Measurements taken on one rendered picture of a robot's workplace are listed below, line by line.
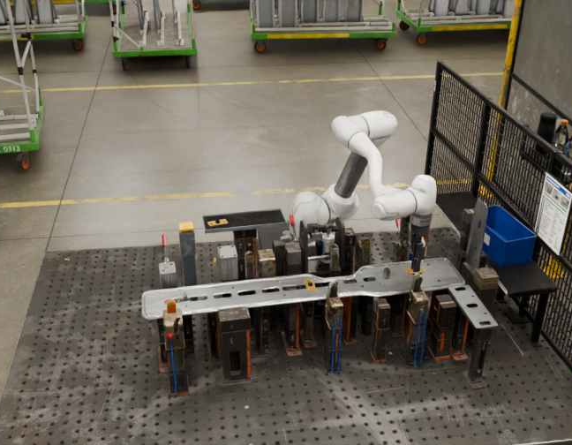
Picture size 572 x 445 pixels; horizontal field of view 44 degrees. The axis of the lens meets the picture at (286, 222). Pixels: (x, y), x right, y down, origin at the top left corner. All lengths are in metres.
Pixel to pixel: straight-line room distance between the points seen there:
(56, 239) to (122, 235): 0.48
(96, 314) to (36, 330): 0.27
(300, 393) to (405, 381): 0.44
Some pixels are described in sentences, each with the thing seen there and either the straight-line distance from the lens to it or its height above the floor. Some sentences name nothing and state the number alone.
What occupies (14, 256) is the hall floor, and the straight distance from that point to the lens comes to 5.45.
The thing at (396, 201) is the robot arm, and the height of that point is 1.42.
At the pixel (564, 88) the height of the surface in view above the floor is 1.22.
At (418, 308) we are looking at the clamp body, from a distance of 2.98.
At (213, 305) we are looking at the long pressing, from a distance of 2.96.
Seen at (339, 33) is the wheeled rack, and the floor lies 0.26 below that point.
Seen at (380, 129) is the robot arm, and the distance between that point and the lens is 3.38.
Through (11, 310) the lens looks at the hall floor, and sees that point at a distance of 4.90.
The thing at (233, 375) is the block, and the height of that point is 0.74.
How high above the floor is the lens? 2.75
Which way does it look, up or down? 30 degrees down
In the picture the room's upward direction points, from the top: straight up
